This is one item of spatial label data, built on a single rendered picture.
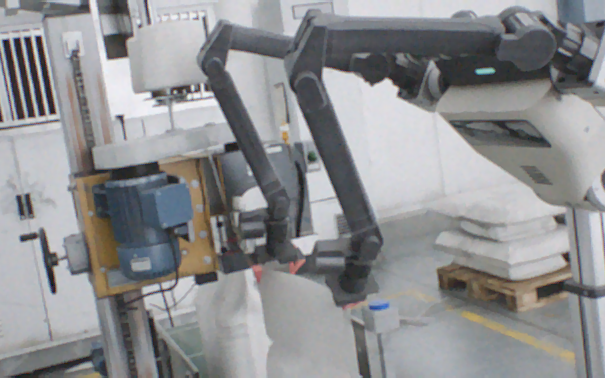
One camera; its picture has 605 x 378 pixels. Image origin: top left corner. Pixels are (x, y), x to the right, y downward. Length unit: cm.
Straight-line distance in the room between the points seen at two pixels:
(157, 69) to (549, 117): 90
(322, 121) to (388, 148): 550
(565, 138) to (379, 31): 49
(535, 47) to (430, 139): 571
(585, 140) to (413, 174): 540
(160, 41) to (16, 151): 293
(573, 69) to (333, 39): 43
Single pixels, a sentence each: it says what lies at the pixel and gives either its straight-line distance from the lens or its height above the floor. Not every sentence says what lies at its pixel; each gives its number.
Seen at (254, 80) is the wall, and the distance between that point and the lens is 641.
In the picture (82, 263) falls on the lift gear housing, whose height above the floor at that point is 112.
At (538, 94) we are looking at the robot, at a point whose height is 141.
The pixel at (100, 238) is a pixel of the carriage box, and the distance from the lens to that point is 209.
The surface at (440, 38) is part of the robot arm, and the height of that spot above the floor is 154.
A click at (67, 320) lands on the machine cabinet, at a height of 31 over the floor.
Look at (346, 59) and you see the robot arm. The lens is 189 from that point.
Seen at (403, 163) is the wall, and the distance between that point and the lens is 695.
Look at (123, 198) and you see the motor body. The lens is 191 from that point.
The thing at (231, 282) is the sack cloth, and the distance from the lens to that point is 248.
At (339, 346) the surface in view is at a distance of 183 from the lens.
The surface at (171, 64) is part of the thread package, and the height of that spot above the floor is 158.
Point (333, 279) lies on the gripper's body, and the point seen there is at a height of 108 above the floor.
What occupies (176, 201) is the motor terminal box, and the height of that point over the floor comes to 127.
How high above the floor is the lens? 150
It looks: 8 degrees down
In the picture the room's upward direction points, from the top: 9 degrees counter-clockwise
